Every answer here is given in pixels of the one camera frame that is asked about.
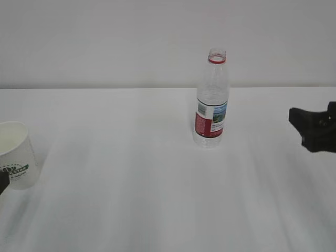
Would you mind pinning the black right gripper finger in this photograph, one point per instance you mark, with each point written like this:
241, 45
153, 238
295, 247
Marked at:
317, 129

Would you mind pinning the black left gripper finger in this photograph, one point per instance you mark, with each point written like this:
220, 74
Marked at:
4, 181

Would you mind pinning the white paper cup green logo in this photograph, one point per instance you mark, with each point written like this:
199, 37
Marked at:
17, 156

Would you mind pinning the clear plastic water bottle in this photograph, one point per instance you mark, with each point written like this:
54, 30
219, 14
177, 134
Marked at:
212, 100

